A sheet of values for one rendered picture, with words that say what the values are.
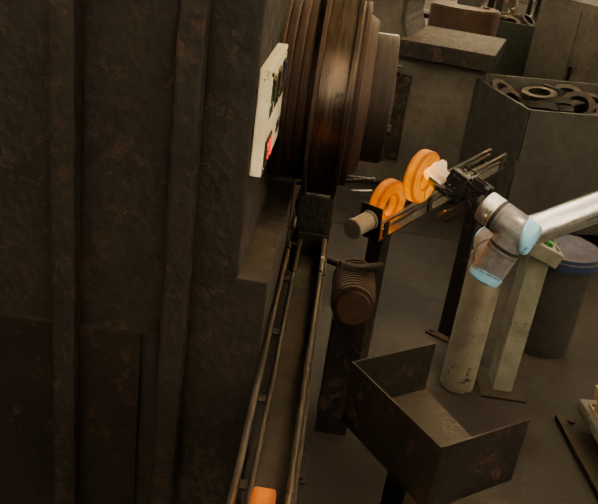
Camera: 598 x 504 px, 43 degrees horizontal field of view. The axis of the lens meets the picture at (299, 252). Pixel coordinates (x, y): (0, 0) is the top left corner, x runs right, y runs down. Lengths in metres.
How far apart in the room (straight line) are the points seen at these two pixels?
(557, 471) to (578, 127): 1.91
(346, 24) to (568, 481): 1.59
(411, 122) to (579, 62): 1.79
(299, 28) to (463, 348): 1.45
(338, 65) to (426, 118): 2.95
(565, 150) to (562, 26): 2.28
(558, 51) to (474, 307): 3.74
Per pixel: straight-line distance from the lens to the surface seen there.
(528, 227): 2.04
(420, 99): 4.39
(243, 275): 1.34
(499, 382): 2.79
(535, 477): 2.49
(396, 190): 2.25
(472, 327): 2.60
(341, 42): 1.50
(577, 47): 5.89
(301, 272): 1.86
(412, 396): 1.57
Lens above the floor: 1.48
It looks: 25 degrees down
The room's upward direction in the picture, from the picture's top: 8 degrees clockwise
